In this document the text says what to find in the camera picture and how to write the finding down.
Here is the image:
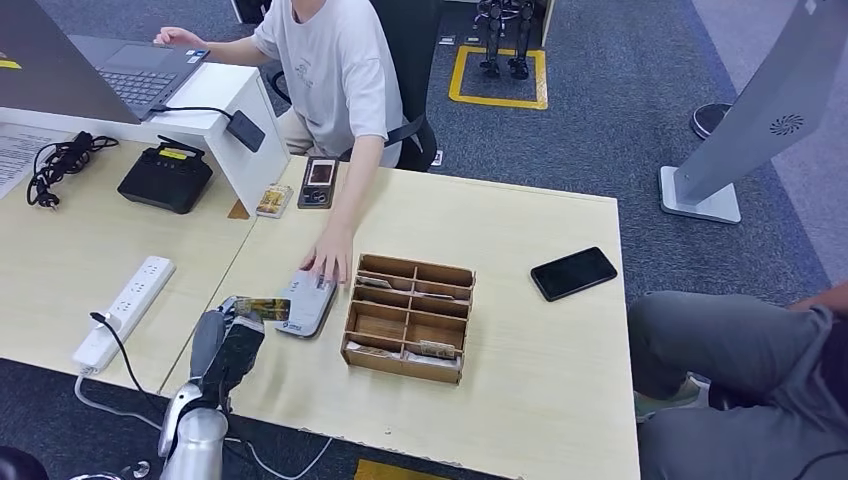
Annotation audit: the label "yellow floor tape strip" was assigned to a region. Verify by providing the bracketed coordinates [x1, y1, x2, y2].
[352, 458, 458, 480]

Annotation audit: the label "white power strip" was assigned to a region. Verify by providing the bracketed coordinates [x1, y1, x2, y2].
[71, 255, 178, 374]

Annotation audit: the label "grey kiosk stand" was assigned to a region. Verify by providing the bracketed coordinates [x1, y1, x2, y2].
[658, 0, 848, 226]

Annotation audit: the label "black power cable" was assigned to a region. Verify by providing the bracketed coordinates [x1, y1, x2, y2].
[89, 311, 167, 419]

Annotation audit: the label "yellowish ID card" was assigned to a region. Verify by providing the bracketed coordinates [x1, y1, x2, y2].
[233, 297, 292, 323]

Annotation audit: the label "white desk shelf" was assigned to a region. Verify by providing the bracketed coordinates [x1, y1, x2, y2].
[0, 62, 291, 218]

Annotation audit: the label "wooden compartment box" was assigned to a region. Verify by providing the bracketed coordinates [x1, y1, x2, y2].
[340, 252, 478, 386]

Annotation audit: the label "grey laptop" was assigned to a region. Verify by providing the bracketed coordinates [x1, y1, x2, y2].
[0, 0, 211, 126]

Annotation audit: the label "grey card reader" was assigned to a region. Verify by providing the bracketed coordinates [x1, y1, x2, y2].
[273, 268, 339, 340]

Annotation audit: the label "person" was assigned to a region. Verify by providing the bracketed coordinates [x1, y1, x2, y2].
[625, 281, 848, 480]
[153, 0, 407, 287]

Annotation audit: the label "black desktop device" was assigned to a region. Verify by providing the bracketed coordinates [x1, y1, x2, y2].
[117, 135, 215, 215]

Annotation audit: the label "white cabinet panel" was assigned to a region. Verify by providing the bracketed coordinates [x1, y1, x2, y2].
[539, 0, 558, 48]

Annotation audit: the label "black handheld screen device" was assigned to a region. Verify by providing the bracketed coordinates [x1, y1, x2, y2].
[297, 156, 341, 211]

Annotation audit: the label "black USB hub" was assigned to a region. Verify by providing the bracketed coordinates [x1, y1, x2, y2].
[225, 109, 267, 154]

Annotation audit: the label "stack of patterned cards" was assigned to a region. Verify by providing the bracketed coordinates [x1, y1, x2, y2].
[255, 183, 295, 220]

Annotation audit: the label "yellow floor tape square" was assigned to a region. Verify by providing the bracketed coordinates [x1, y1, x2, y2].
[448, 46, 550, 111]

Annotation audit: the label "black round floor base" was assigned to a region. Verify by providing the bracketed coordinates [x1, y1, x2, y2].
[689, 101, 734, 141]

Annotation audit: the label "printed paper sheet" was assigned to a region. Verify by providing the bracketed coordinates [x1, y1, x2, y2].
[0, 122, 71, 200]

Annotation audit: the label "black humanoid robot legs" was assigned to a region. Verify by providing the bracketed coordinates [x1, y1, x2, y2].
[475, 0, 537, 81]

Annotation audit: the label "white power strip cable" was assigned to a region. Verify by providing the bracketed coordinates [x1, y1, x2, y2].
[72, 369, 333, 480]

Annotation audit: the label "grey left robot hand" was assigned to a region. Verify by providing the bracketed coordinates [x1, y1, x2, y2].
[188, 296, 268, 411]

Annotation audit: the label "black coiled cable bundle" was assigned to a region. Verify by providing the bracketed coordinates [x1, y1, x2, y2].
[26, 130, 121, 211]

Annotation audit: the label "black hub cable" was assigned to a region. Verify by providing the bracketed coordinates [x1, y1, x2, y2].
[150, 103, 234, 122]

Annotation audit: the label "black office chair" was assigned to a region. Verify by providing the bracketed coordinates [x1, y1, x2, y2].
[270, 0, 446, 174]

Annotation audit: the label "person's left hand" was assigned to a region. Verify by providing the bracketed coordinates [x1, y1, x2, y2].
[299, 225, 356, 287]

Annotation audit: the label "black box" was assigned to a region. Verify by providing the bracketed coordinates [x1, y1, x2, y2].
[229, 0, 274, 25]

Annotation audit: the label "person's right hand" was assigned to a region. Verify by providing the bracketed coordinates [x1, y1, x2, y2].
[153, 26, 208, 52]

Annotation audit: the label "black smartphone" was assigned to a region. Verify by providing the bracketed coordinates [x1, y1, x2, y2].
[529, 246, 619, 303]

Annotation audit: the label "black robot body shell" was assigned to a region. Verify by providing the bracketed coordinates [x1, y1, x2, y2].
[0, 445, 51, 480]

